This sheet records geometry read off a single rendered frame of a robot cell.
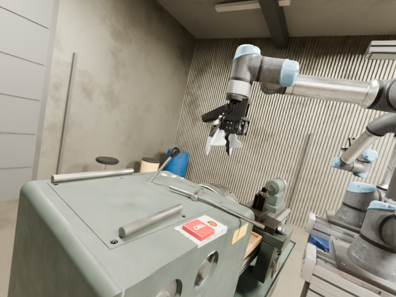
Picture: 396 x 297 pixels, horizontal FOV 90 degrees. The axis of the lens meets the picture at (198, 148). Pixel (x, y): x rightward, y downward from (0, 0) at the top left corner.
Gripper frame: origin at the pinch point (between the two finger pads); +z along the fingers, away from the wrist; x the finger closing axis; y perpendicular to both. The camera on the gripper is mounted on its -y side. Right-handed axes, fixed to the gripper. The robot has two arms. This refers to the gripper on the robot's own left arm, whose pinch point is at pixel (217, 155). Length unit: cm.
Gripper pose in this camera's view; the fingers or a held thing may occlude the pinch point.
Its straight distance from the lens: 68.1
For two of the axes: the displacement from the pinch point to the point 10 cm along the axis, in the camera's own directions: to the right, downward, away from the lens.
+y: 7.7, 2.5, -5.8
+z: -2.2, 9.7, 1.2
